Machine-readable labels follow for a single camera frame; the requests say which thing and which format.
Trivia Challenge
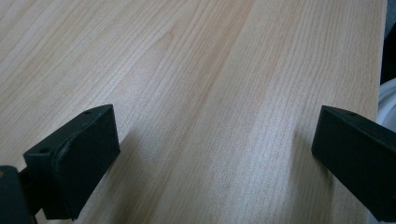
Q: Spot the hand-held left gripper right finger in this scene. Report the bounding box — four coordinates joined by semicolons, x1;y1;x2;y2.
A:
311;105;396;223

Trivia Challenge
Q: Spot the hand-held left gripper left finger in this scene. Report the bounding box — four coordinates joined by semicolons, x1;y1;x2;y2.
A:
22;104;121;221

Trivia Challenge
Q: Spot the white round object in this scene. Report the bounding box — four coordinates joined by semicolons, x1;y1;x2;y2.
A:
375;77;396;133

